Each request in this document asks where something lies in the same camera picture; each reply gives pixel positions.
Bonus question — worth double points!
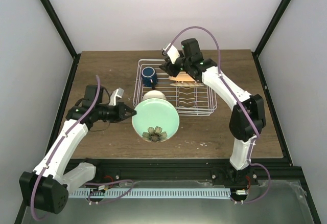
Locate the orange round plate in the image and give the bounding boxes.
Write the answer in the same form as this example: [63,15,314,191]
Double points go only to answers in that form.
[168,72,196,82]

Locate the white wire dish rack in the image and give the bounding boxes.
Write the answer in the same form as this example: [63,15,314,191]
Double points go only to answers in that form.
[133,59,217,116]

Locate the light blue slotted strip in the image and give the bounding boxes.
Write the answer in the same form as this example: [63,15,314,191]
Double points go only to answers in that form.
[69,188,231,199]

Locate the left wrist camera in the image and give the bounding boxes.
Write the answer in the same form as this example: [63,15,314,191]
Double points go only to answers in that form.
[109,87,124,106]

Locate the white scalloped bowl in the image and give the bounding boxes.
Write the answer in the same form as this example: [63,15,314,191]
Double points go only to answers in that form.
[142,90,166,101]

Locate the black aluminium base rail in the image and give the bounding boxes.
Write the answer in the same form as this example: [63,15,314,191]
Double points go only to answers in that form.
[30,158,303,184]

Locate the yellow patterned plate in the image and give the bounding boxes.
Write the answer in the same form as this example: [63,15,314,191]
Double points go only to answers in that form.
[170,81,204,87]

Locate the light teal plate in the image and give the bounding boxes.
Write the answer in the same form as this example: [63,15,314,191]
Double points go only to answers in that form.
[132,98,180,143]

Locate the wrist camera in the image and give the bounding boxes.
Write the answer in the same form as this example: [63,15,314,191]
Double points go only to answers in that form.
[109,87,124,106]
[161,43,180,64]

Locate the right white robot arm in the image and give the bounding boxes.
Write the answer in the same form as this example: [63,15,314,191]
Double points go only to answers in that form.
[160,38,266,185]

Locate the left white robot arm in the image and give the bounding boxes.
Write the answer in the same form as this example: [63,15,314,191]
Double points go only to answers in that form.
[19,84,136,214]

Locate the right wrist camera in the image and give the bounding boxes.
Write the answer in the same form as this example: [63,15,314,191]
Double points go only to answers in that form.
[161,43,180,64]

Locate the dark blue ceramic mug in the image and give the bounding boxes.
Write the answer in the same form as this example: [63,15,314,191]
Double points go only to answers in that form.
[141,66,158,89]

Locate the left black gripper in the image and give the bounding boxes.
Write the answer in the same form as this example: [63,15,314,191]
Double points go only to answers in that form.
[97,102,137,123]

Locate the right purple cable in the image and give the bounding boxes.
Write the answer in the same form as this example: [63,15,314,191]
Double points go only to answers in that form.
[168,26,271,204]

